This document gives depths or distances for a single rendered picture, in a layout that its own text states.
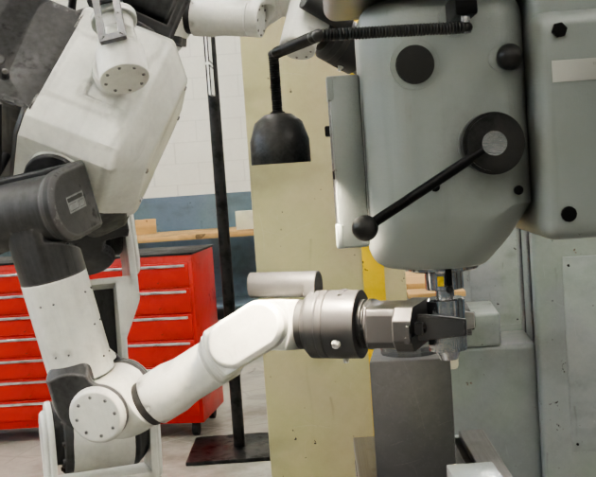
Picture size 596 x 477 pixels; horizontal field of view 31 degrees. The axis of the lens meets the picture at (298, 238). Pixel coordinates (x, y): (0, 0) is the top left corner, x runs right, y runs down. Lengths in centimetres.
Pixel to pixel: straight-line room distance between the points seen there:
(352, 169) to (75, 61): 47
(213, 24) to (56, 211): 67
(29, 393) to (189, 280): 112
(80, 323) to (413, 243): 47
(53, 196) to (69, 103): 17
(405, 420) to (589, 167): 56
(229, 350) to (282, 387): 174
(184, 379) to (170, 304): 445
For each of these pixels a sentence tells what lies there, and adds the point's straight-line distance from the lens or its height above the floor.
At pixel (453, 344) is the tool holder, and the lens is 136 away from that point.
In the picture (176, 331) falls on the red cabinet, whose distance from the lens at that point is 592.
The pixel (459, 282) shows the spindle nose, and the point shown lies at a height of 129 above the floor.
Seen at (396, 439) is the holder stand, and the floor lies 103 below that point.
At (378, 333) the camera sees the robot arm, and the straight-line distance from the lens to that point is 135.
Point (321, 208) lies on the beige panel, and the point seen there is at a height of 131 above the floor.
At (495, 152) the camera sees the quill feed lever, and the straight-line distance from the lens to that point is 123.
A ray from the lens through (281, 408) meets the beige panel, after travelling 315.
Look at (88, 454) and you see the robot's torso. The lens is 190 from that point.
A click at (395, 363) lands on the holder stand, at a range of 164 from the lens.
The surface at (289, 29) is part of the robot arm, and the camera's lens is 194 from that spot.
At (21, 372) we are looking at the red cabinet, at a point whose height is 40.
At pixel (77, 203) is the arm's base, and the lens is 148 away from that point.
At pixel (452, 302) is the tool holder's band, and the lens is 135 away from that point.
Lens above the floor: 145
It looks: 4 degrees down
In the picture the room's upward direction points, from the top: 4 degrees counter-clockwise
